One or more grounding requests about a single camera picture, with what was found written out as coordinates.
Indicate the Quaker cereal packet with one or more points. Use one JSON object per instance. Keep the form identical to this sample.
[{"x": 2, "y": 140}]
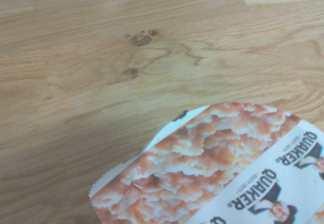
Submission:
[{"x": 217, "y": 168}]

